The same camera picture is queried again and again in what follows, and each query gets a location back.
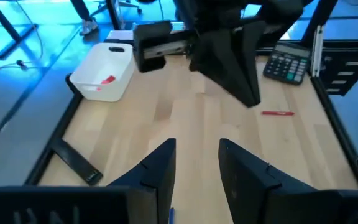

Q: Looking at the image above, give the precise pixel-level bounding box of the white plastic bin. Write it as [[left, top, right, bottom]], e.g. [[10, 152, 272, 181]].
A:
[[69, 42, 136, 103]]

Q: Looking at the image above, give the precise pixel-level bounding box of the person's shoe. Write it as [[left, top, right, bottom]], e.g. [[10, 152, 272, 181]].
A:
[[78, 17, 99, 36]]

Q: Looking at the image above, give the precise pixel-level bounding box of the person's leg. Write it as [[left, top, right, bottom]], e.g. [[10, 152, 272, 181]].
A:
[[69, 0, 93, 23]]

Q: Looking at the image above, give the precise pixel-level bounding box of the red eraser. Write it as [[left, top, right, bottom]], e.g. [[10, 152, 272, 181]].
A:
[[100, 75, 117, 85]]

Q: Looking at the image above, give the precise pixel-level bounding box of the black desk calculator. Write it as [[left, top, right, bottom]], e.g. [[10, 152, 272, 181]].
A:
[[262, 42, 311, 86]]

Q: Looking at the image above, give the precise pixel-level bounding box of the black aluminium table frame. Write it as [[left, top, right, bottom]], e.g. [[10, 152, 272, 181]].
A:
[[23, 18, 358, 190]]

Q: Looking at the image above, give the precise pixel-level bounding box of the silver aluminium upright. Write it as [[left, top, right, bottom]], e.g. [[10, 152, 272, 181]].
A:
[[310, 24, 325, 78]]

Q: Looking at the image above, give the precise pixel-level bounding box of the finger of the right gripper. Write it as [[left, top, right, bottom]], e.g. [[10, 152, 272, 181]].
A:
[[240, 21, 266, 106], [189, 28, 258, 109]]

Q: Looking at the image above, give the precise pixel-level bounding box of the beige floor cable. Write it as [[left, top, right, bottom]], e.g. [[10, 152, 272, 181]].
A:
[[0, 0, 45, 78]]

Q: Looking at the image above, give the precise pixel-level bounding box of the black desk leg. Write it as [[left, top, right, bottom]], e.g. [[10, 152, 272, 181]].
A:
[[0, 0, 40, 61]]

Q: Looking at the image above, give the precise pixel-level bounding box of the office chair base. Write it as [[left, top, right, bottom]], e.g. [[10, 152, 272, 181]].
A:
[[90, 0, 143, 16]]

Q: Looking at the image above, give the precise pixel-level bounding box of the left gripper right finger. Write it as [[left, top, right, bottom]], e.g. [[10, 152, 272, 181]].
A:
[[218, 138, 320, 224]]

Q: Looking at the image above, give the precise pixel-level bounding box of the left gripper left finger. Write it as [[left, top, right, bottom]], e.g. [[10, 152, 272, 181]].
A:
[[106, 138, 177, 224]]

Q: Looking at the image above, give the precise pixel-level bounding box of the black stapler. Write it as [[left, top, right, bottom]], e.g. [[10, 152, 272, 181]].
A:
[[51, 138, 104, 187]]

